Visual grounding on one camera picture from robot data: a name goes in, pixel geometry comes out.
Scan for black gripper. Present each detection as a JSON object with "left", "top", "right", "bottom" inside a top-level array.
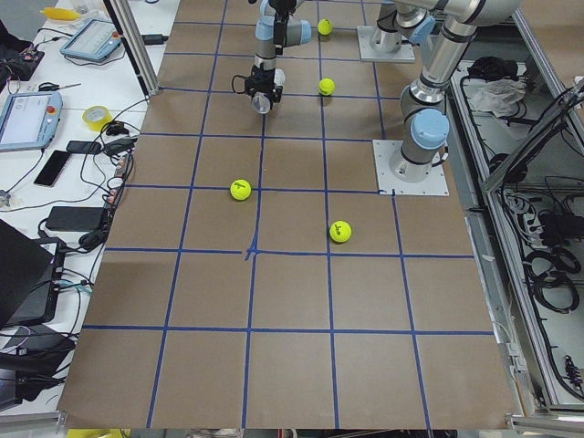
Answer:
[{"left": 245, "top": 66, "right": 286, "bottom": 103}]

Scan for clear tennis ball can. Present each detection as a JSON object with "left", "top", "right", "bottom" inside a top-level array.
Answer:
[{"left": 251, "top": 92, "right": 273, "bottom": 115}]

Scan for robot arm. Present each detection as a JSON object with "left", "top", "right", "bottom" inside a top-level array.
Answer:
[
  {"left": 240, "top": 1, "right": 435, "bottom": 114},
  {"left": 377, "top": 1, "right": 520, "bottom": 183}
]

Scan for middle yellow tennis ball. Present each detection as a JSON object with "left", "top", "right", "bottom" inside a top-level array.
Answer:
[{"left": 318, "top": 78, "right": 336, "bottom": 97}]

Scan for far Head tennis ball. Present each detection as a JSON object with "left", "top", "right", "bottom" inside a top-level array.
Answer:
[{"left": 318, "top": 18, "right": 333, "bottom": 36}]

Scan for Wilson tennis ball near table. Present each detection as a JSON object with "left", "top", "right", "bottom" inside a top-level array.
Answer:
[{"left": 230, "top": 179, "right": 252, "bottom": 201}]

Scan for Wilson tennis ball near base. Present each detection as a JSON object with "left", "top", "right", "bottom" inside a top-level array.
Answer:
[{"left": 328, "top": 220, "right": 352, "bottom": 244}]

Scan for yellow tape roll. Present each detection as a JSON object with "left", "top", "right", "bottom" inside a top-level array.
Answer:
[{"left": 82, "top": 105, "right": 113, "bottom": 132}]

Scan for far teach pendant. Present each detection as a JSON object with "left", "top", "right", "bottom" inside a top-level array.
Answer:
[{"left": 59, "top": 18, "right": 121, "bottom": 62}]

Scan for teach pendant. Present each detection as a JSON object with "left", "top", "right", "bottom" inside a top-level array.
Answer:
[
  {"left": 1, "top": 91, "right": 63, "bottom": 152},
  {"left": 59, "top": 18, "right": 121, "bottom": 62}
]

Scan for small black phone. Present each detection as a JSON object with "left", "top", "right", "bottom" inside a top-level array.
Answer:
[{"left": 66, "top": 141, "right": 102, "bottom": 155}]

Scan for black scissors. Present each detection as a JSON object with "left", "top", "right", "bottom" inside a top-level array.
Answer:
[{"left": 37, "top": 82, "right": 80, "bottom": 91}]

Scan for white crumpled cloth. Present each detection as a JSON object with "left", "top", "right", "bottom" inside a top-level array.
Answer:
[{"left": 469, "top": 79, "right": 527, "bottom": 118}]

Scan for black power adapter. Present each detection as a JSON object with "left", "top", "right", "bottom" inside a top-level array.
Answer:
[{"left": 46, "top": 206, "right": 106, "bottom": 232}]

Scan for black smartphone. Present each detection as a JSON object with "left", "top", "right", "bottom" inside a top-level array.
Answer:
[{"left": 34, "top": 151, "right": 70, "bottom": 187}]

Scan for near teach pendant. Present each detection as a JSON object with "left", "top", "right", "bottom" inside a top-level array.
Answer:
[{"left": 1, "top": 91, "right": 63, "bottom": 152}]

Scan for black laptop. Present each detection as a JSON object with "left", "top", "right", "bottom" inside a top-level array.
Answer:
[{"left": 1, "top": 222, "right": 65, "bottom": 328}]

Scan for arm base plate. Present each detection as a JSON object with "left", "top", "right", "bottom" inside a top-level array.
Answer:
[
  {"left": 357, "top": 26, "right": 415, "bottom": 64},
  {"left": 372, "top": 140, "right": 449, "bottom": 196}
]

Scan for aluminium frame post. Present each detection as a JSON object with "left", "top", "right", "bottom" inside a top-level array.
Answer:
[{"left": 103, "top": 0, "right": 160, "bottom": 99}]

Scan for aluminium side cage frame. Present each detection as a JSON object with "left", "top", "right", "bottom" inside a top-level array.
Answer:
[{"left": 451, "top": 1, "right": 583, "bottom": 437}]

